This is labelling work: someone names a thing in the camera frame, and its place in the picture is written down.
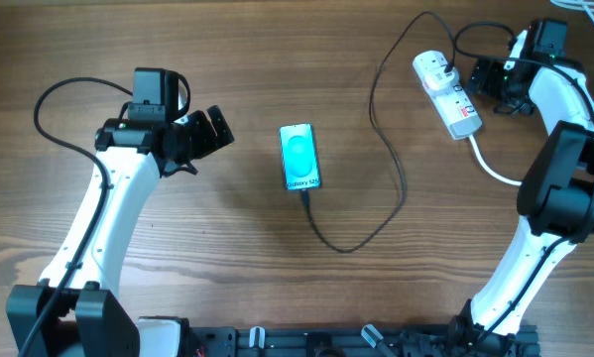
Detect black USB charging cable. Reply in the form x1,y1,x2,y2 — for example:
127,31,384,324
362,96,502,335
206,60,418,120
298,11,458,254

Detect Galaxy S25 smartphone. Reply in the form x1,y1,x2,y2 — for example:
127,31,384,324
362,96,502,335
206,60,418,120
279,123,321,190

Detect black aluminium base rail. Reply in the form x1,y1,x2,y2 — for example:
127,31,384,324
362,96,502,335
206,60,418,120
186,324,541,357

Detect white USB charger plug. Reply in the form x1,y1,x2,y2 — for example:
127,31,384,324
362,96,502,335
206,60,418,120
424,67,459,93

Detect white power strip cord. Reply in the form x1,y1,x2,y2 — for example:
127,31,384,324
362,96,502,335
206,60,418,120
468,4,594,187

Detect left black camera cable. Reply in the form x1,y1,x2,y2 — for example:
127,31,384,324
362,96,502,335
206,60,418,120
16,75,135,357

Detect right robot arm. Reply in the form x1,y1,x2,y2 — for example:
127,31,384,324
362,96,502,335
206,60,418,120
444,18,594,356

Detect white power strip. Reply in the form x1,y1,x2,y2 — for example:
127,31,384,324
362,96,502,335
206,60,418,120
413,51,482,140

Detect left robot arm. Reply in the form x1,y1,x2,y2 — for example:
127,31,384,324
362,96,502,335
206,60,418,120
6,67,234,356

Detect white cables at corner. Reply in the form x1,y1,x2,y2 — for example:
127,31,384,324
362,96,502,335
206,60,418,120
548,0,594,15

